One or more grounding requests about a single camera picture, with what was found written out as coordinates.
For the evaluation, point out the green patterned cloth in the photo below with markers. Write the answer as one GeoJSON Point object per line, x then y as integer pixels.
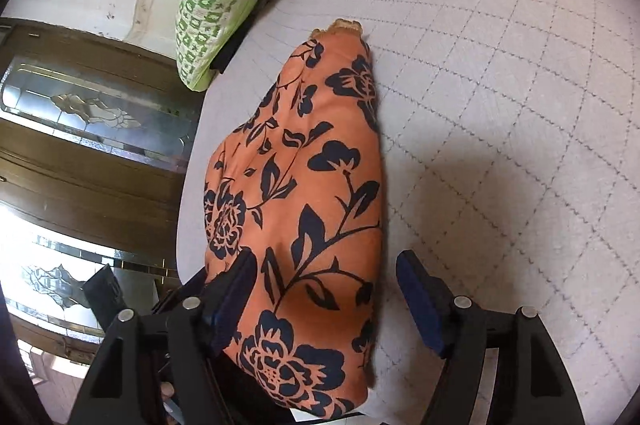
{"type": "Point", "coordinates": [210, 10]}

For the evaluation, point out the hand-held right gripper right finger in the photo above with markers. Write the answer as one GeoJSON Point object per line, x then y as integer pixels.
{"type": "Point", "coordinates": [417, 300]}

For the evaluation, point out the bed with grey quilted cover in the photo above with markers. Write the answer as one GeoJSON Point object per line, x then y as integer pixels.
{"type": "Point", "coordinates": [500, 105]}

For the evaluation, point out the orange floral pillow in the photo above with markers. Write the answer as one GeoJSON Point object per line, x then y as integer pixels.
{"type": "Point", "coordinates": [310, 185]}

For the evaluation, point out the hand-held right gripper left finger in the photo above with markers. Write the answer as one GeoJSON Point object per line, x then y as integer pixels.
{"type": "Point", "coordinates": [227, 310]}

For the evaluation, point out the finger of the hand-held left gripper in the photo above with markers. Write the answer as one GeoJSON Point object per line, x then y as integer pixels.
{"type": "Point", "coordinates": [102, 292]}

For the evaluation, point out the wooden door with glass panel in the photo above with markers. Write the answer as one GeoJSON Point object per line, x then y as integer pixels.
{"type": "Point", "coordinates": [100, 165]}

